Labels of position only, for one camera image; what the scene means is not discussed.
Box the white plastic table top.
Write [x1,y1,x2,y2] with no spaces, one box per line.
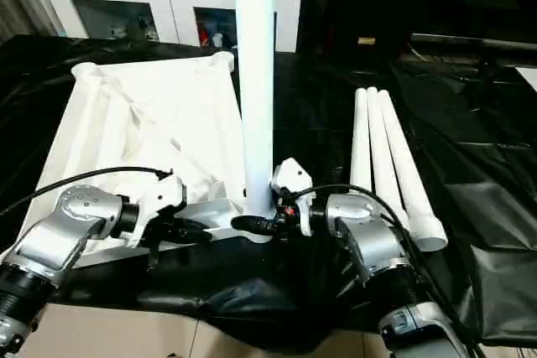
[18,52,278,250]

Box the white plastic table leg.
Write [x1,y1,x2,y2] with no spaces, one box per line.
[351,87,373,200]
[365,87,414,230]
[377,89,449,252]
[232,0,278,218]

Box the black mat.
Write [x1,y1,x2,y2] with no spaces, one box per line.
[0,35,537,352]

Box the white flat board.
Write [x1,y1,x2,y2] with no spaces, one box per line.
[516,66,537,91]

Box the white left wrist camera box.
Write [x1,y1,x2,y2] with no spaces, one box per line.
[137,174,188,226]

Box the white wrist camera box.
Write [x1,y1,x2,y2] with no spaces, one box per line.
[137,174,188,226]
[270,158,314,201]

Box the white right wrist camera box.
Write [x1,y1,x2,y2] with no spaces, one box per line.
[270,158,314,201]

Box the black metal rail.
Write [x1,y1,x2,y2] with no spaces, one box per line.
[409,33,537,54]

